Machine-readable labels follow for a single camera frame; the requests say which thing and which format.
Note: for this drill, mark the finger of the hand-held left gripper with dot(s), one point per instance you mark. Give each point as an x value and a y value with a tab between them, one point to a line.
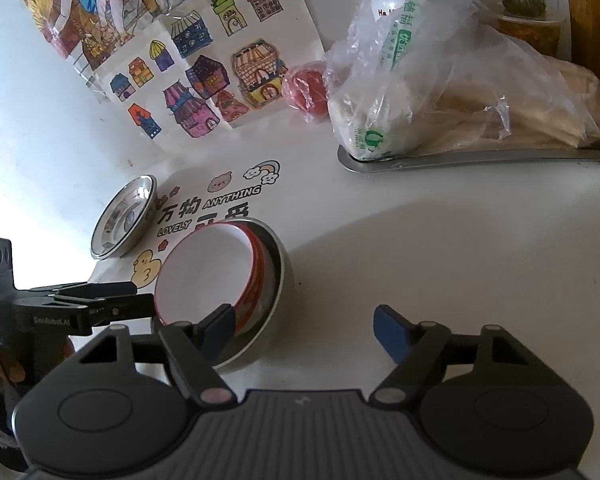
95	289
125	310

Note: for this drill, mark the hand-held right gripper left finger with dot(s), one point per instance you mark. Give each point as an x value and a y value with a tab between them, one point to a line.
215	332

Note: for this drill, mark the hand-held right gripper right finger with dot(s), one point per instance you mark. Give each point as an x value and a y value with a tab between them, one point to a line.
392	332

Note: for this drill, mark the stainless steel bowl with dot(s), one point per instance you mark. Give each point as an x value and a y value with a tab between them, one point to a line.
280	310

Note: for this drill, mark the person's left hand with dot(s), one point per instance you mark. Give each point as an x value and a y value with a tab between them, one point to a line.
2	367

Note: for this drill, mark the white printed table mat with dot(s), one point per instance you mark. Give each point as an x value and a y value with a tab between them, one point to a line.
430	240

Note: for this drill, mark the metal tray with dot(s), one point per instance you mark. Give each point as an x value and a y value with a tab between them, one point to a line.
480	160

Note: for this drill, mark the coloured drawing of houses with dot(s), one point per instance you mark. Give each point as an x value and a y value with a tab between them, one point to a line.
200	70

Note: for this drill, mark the clear plastic bag green print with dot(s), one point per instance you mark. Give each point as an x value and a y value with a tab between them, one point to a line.
390	85

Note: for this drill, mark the red ball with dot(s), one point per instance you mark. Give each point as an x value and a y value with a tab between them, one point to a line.
305	90

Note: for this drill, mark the clear bag of flatbread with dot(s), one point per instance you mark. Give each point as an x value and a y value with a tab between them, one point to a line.
540	105

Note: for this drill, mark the small cactus in pot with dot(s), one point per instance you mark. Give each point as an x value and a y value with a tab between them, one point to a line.
527	10

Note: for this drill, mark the brown wooden door frame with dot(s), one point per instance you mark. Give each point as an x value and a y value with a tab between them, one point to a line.
595	20

